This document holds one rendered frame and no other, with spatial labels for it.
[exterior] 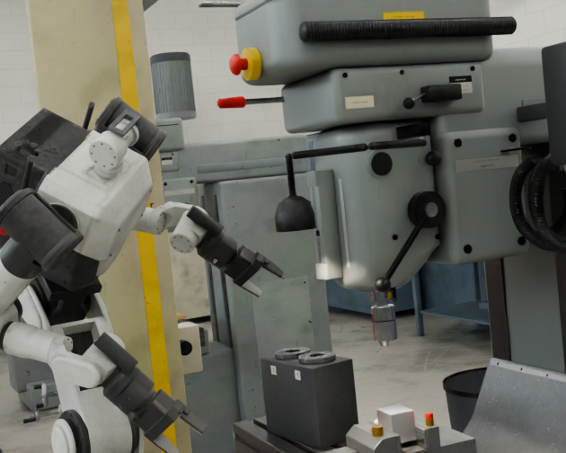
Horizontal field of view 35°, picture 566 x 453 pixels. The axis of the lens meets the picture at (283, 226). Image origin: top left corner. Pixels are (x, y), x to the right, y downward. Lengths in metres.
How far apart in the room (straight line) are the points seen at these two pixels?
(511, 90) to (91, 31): 1.93
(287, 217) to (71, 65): 1.92
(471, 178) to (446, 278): 7.39
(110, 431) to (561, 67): 1.24
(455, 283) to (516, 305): 6.97
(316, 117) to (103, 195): 0.49
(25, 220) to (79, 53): 1.66
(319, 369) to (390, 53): 0.77
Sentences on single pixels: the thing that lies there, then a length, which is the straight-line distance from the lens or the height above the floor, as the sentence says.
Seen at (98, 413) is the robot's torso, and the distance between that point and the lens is 2.12.
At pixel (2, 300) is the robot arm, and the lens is 1.93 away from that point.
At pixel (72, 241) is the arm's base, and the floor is 1.46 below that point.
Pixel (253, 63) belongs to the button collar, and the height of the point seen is 1.76.
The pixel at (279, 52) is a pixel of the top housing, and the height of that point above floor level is 1.76.
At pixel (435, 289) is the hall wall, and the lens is 9.35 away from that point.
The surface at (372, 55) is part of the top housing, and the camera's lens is 1.66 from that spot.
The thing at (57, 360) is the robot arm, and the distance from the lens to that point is 1.91.
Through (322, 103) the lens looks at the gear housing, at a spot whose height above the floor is 1.67.
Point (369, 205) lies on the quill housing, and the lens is 1.68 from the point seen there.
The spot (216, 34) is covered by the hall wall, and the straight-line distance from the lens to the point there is 11.45.
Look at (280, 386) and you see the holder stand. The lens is 2.19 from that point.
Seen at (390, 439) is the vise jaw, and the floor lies 1.02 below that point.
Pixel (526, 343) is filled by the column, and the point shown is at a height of 1.12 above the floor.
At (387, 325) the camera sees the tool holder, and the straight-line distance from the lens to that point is 1.79.
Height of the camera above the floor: 1.54
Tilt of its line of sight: 3 degrees down
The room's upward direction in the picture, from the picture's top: 6 degrees counter-clockwise
